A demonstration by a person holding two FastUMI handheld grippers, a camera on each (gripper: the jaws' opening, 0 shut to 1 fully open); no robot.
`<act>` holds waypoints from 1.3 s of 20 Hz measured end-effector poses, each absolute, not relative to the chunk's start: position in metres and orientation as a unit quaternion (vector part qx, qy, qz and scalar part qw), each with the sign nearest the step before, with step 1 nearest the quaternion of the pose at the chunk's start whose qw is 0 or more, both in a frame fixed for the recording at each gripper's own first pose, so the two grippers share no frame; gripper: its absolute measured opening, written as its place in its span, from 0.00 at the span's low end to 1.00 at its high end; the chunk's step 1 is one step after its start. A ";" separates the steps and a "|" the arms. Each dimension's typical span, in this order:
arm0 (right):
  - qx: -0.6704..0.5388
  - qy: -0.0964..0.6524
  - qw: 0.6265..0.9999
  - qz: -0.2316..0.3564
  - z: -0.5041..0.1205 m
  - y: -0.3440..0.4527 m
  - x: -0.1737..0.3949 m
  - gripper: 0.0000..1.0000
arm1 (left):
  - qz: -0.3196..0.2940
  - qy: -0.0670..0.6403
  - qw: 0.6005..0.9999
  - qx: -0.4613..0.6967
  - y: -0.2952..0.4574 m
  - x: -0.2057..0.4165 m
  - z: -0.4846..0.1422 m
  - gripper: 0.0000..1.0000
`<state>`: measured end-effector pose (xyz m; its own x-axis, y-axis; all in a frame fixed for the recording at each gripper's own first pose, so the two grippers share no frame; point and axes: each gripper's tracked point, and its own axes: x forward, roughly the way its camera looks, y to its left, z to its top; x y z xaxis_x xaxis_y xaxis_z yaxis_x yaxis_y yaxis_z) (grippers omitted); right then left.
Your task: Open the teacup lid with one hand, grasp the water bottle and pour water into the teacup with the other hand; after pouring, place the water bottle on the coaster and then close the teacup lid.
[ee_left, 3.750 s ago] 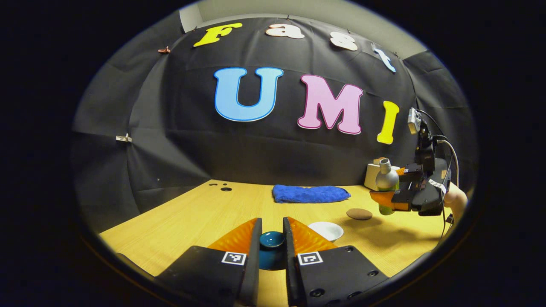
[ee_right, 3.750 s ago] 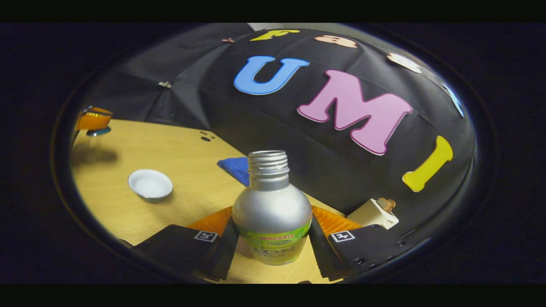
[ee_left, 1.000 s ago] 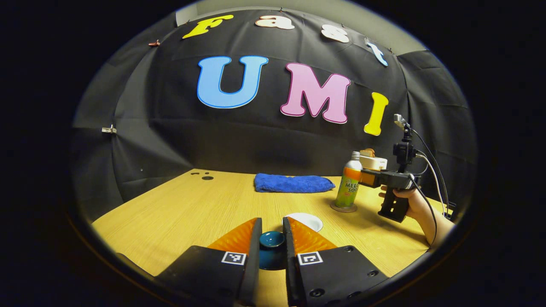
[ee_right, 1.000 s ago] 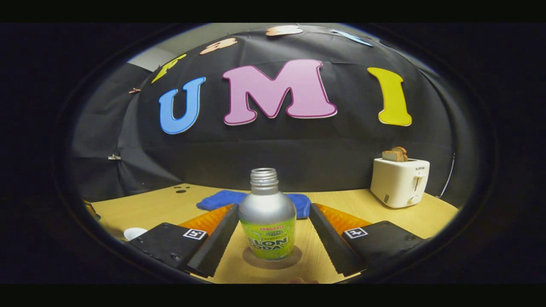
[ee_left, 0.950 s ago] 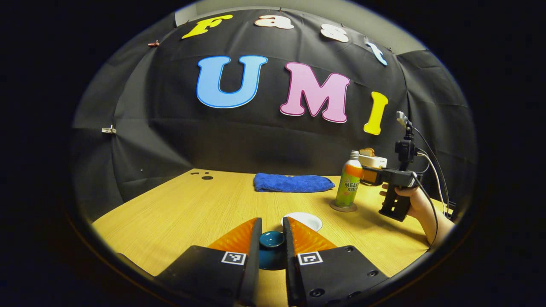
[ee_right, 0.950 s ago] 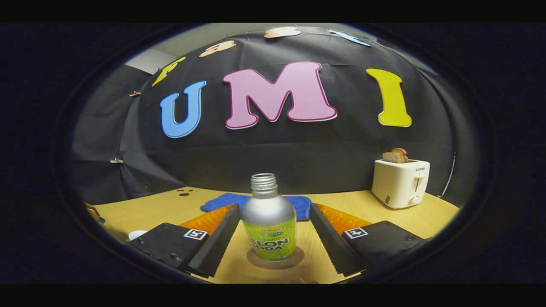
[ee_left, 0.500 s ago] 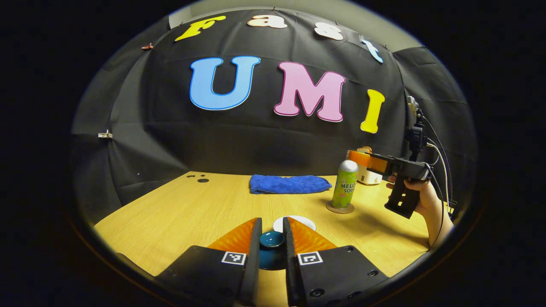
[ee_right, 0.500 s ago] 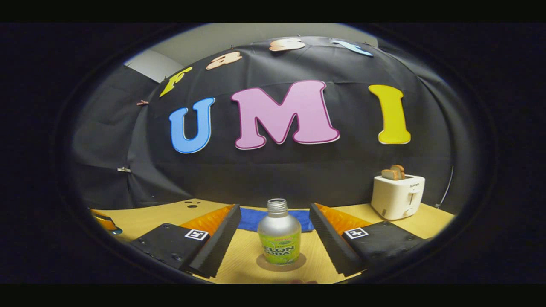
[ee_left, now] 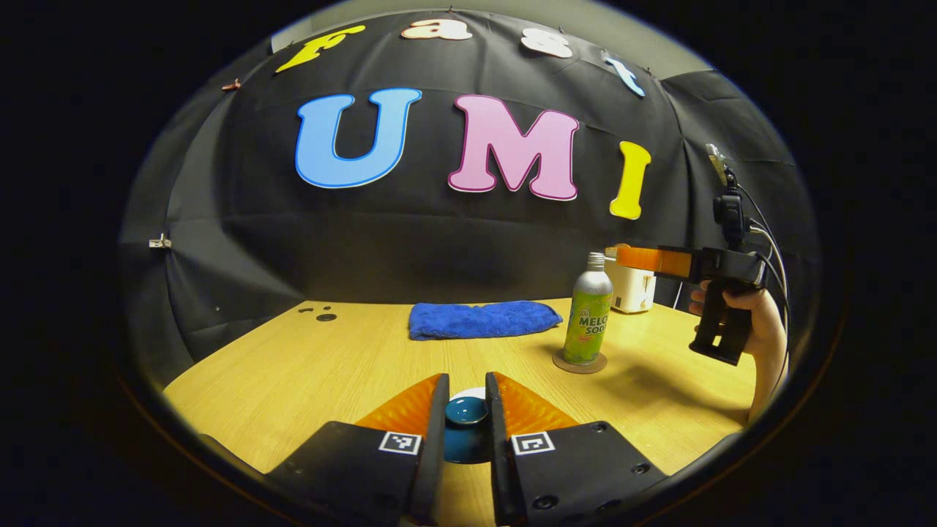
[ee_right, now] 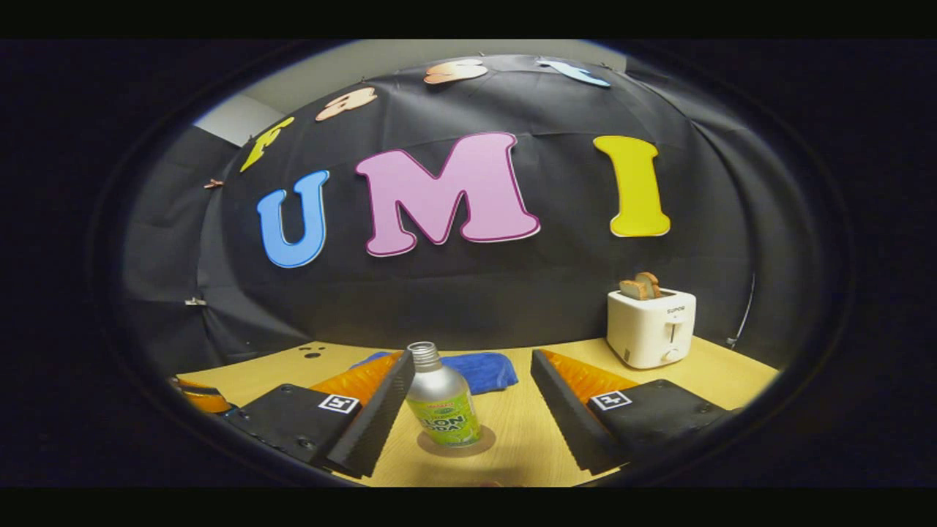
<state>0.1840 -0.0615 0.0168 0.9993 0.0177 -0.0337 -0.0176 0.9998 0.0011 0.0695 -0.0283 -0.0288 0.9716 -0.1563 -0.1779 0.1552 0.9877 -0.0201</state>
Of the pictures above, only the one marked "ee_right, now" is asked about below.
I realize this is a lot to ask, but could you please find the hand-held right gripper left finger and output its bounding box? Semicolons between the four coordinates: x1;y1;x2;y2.
222;350;416;479

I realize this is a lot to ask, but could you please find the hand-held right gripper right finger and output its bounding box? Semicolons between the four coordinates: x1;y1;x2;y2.
531;349;737;475

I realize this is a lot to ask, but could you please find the silver green water bottle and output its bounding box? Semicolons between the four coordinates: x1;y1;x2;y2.
405;342;483;449

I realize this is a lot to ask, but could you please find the round cork coaster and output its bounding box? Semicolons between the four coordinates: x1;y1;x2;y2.
417;427;497;458

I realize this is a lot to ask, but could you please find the blue towel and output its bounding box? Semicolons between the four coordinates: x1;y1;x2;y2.
351;351;519;396

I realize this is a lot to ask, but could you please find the white toaster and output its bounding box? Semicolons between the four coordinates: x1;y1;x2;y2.
607;287;697;370

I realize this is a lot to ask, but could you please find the black backdrop cloth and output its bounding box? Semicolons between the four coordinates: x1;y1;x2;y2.
121;55;828;378

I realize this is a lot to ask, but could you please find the grey power cable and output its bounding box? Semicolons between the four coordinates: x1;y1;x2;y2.
726;273;756;347

